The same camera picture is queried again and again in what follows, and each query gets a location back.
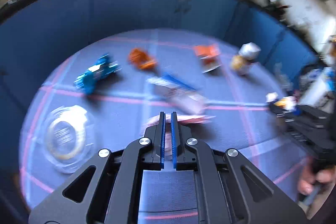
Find yellow carton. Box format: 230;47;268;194
266;92;297;112

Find orange peel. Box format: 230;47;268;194
128;48;157;71

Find brown medicine bottle white cap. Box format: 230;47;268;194
230;42;261;76

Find pink wrapper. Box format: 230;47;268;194
144;114;215;128

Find blue kitchen cabinets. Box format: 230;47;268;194
1;0;317;140

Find person's right hand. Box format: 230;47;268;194
297;157;335;196

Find flattened blue white carton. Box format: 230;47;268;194
146;74;207;115

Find blue checked tablecloth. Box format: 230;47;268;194
21;29;307;223

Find red white crumpled carton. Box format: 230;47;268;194
194;44;221;73

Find blue foil wrapper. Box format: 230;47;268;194
73;54;121;95

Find clear plastic lid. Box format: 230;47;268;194
42;105;96;174

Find black wok with lid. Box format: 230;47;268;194
265;0;291;18

